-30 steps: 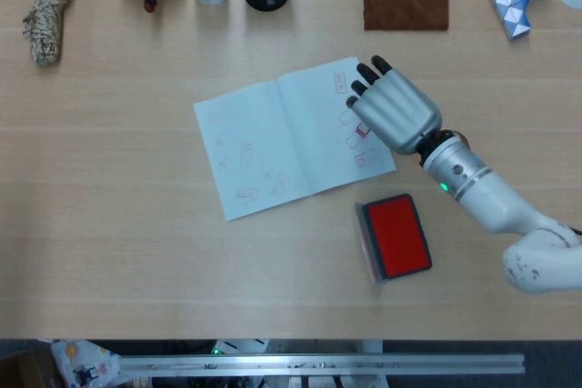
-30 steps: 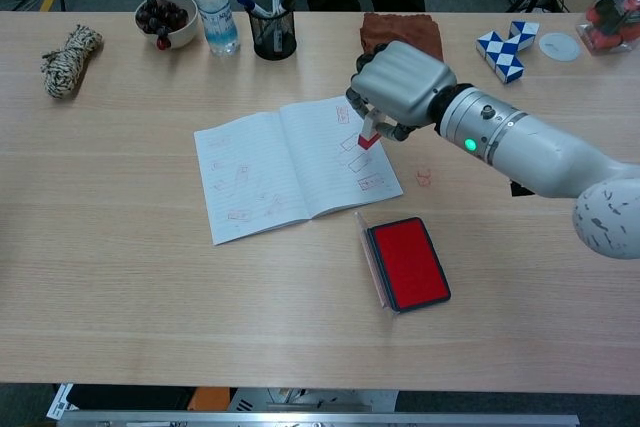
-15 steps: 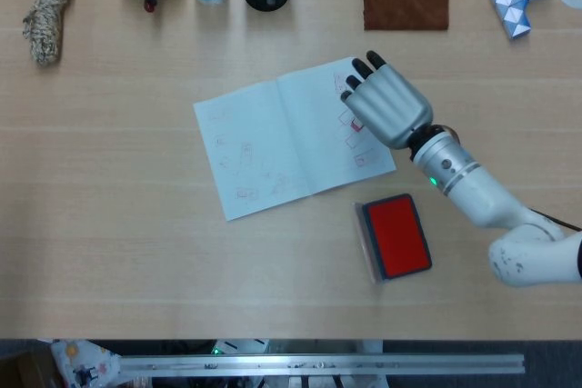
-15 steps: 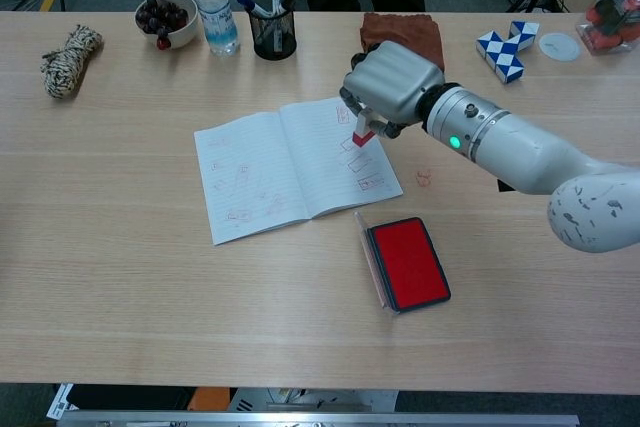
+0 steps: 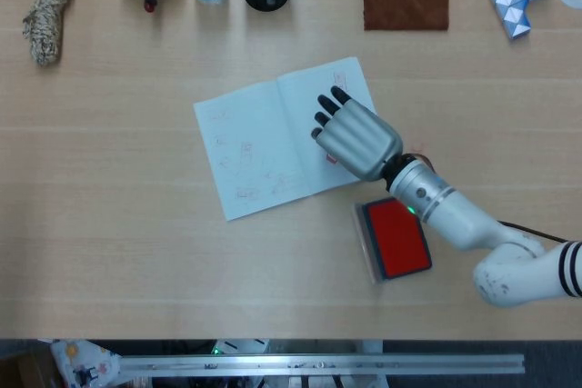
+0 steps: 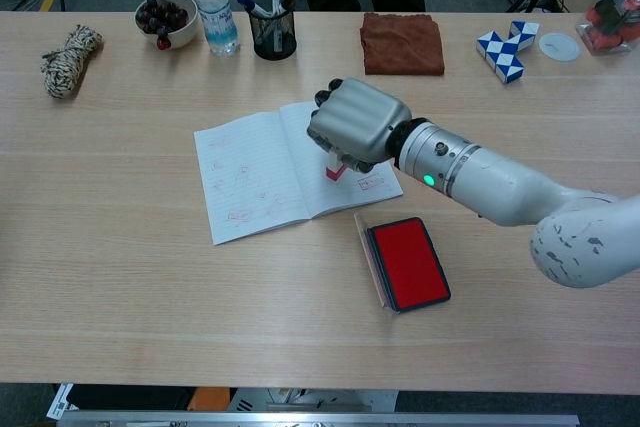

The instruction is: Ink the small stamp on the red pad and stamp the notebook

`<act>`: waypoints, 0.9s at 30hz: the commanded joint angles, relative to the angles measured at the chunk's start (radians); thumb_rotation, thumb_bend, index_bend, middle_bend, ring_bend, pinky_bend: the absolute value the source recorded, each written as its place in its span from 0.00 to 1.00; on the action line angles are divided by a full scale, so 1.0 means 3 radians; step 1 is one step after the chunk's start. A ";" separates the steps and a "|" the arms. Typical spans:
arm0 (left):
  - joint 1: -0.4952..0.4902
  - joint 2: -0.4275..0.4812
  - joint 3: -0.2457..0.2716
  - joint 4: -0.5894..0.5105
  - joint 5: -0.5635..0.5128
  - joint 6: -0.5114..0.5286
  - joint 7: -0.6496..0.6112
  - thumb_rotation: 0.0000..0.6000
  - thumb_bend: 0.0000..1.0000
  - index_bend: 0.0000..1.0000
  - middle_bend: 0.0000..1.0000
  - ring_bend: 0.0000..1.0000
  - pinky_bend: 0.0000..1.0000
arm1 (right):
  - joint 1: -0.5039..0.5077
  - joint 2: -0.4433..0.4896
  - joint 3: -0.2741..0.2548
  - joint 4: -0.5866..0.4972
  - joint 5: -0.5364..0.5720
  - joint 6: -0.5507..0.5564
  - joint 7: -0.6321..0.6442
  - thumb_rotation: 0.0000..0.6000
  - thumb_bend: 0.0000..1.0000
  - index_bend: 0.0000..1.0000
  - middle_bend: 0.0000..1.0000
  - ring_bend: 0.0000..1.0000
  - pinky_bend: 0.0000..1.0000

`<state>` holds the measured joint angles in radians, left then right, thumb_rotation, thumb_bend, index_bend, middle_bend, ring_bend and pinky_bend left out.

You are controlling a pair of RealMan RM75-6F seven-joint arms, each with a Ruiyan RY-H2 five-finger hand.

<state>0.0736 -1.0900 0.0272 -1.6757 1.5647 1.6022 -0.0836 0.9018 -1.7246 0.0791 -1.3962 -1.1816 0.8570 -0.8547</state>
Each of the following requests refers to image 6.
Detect dark red cherries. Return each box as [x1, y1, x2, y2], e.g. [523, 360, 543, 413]
[135, 0, 190, 51]

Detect folded brown cloth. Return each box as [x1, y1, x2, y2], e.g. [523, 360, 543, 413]
[359, 12, 446, 77]

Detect white paper label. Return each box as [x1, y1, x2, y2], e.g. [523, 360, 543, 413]
[46, 383, 79, 421]

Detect clear box with red items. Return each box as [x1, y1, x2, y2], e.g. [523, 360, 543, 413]
[574, 0, 640, 57]

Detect open lined notebook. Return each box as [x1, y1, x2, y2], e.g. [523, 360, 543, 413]
[193, 100, 404, 247]

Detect blue capped marker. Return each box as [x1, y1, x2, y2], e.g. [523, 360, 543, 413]
[236, 0, 274, 18]

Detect black white rope bundle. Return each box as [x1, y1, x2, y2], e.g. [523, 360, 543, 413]
[40, 24, 104, 100]

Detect white equipment panel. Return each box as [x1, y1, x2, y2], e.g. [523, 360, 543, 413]
[229, 387, 400, 413]

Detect red ink pad case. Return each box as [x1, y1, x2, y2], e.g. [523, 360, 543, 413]
[353, 211, 452, 315]

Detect blue white snake puzzle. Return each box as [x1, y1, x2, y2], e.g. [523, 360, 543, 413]
[475, 20, 541, 85]

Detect red and white stamp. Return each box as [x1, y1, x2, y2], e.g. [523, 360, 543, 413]
[323, 150, 347, 183]

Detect white bowl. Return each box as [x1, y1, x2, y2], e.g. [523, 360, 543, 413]
[134, 0, 200, 51]

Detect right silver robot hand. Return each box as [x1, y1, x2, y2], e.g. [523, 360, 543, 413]
[306, 77, 414, 174]

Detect silver metal rail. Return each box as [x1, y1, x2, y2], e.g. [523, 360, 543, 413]
[57, 409, 581, 427]

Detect orange object under table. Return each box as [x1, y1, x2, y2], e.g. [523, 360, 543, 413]
[187, 386, 232, 412]

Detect black mesh pen holder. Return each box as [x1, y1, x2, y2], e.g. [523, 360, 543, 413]
[245, 0, 298, 61]

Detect round clear plastic lid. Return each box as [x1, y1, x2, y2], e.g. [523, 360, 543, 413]
[538, 31, 583, 63]

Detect clear water bottle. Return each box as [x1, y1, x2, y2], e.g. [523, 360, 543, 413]
[192, 0, 241, 57]

